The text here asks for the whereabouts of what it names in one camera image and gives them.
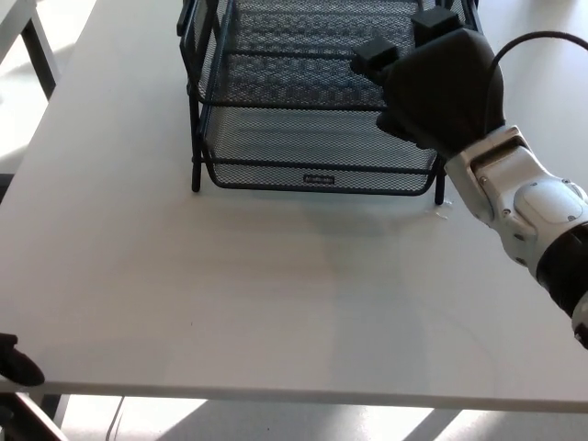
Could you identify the clear tape piece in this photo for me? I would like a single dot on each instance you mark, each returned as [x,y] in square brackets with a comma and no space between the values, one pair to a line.
[442,211]

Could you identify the black mesh drawer tray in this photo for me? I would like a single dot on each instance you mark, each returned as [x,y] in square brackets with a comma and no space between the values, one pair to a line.
[294,78]

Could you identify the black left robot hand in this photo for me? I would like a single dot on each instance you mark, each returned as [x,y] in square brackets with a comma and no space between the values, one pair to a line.
[16,367]

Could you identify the grey desk leg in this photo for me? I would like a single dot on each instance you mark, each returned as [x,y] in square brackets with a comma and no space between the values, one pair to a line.
[54,406]

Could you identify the black mesh tray with label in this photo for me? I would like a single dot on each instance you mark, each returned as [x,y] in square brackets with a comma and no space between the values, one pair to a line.
[317,142]

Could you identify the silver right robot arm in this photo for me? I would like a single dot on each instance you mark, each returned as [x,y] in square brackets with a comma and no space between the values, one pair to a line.
[528,211]

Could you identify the white side table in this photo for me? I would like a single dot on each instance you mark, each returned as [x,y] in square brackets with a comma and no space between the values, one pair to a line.
[39,50]

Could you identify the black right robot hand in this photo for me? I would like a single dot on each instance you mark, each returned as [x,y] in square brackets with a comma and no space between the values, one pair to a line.
[441,92]

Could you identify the black metal tray rack frame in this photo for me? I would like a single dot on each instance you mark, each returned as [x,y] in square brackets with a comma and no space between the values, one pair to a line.
[196,151]

